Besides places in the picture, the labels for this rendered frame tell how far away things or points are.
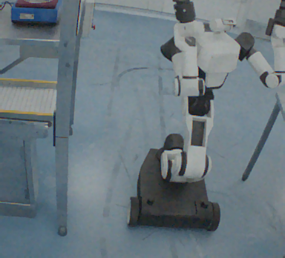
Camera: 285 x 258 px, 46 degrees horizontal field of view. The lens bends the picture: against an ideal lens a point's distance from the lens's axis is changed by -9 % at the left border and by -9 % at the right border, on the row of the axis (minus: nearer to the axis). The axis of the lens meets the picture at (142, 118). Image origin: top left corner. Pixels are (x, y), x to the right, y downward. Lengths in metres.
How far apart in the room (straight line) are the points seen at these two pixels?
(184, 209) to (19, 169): 1.03
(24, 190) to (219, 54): 1.32
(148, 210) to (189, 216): 0.27
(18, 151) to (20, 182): 0.25
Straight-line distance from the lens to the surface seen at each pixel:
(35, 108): 1.72
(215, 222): 2.31
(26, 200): 2.17
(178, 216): 2.22
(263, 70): 1.94
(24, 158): 1.89
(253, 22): 5.76
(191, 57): 1.52
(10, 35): 1.40
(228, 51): 1.83
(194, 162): 1.93
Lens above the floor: 1.88
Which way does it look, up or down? 36 degrees down
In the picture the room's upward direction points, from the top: 12 degrees clockwise
